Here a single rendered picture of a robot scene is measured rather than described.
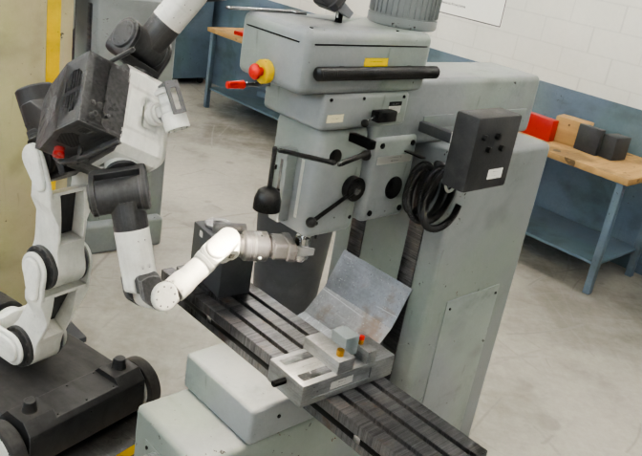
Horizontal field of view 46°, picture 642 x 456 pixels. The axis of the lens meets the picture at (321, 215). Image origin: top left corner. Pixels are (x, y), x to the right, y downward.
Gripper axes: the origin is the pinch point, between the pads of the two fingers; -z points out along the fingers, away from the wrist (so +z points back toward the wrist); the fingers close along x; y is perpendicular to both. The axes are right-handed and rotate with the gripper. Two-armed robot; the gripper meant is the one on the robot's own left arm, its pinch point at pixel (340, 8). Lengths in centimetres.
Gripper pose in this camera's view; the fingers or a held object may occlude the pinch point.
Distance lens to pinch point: 204.3
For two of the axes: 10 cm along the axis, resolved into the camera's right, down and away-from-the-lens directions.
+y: 5.8, -8.1, -0.7
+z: -6.8, -4.3, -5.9
